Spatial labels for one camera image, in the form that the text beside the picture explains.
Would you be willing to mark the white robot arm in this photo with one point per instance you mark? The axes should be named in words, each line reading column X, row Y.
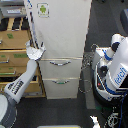
column 14, row 91

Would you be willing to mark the white fridge body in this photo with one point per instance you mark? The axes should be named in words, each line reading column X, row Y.
column 61, row 26

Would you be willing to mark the white fridge door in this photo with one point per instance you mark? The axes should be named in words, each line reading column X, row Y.
column 64, row 31

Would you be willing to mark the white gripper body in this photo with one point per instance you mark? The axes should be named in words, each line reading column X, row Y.
column 35, row 54

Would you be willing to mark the grey box atop cabinet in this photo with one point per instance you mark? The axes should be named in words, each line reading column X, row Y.
column 13, row 11

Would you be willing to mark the wooden drawer cabinet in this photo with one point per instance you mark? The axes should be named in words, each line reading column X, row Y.
column 14, row 33

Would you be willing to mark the lower fridge drawer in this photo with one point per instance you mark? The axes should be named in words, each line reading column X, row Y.
column 61, row 88

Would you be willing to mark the white blue standing robot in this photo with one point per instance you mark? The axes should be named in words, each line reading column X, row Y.
column 110, row 66

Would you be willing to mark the green android sticker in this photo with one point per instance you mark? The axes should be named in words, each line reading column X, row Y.
column 43, row 10

